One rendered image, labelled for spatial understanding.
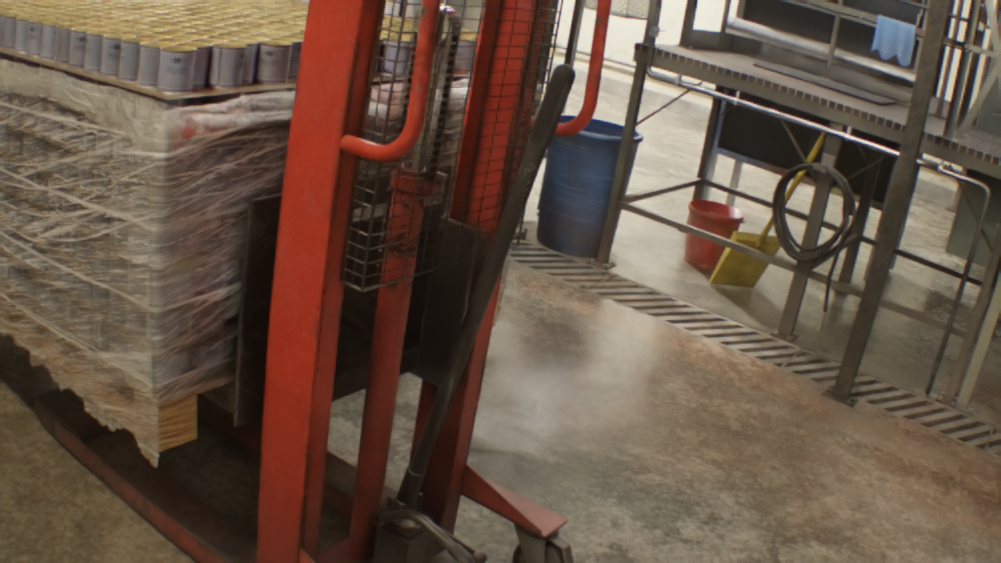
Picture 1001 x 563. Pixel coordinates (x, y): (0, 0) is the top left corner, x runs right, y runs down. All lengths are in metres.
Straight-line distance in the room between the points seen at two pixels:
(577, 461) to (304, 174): 1.63
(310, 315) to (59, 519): 1.05
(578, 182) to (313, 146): 3.18
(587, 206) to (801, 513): 2.26
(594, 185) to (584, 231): 0.24
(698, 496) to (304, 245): 1.69
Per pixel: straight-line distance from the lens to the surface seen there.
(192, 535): 2.33
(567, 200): 4.82
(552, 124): 1.72
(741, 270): 4.92
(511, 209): 1.78
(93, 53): 1.95
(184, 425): 1.94
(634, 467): 3.11
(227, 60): 1.80
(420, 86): 1.54
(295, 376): 1.84
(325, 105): 1.67
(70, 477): 2.69
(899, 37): 4.19
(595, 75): 1.98
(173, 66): 1.72
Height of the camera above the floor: 1.50
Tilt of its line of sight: 19 degrees down
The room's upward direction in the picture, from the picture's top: 10 degrees clockwise
